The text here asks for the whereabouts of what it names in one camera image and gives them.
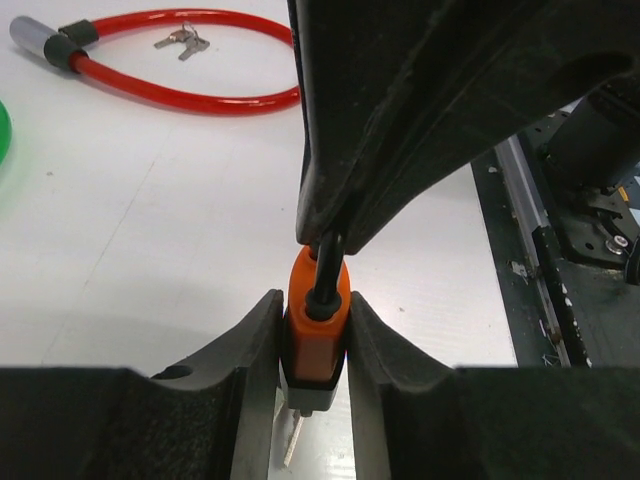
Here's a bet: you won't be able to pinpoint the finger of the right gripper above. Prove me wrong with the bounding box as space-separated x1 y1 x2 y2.
344 1 639 254
288 1 450 245

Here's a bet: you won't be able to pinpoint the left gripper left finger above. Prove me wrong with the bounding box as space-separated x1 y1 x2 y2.
1 290 283 479

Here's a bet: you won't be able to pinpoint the black padlock keys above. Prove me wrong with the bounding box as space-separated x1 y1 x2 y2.
282 409 313 469

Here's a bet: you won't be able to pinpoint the red cable lock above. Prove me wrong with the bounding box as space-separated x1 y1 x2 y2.
9 7 301 116

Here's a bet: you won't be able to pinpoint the red lock silver keys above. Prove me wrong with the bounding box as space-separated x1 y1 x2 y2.
154 22 210 61

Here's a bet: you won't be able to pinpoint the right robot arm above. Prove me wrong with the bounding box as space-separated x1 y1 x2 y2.
288 1 639 255

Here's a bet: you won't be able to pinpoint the green cable lock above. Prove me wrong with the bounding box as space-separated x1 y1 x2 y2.
0 102 13 163

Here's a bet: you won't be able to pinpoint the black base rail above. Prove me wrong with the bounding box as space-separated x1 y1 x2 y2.
472 111 639 367

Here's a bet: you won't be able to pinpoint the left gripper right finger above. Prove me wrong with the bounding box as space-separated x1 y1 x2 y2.
348 294 639 479

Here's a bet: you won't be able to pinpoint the orange black padlock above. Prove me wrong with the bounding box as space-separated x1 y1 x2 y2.
280 231 351 417

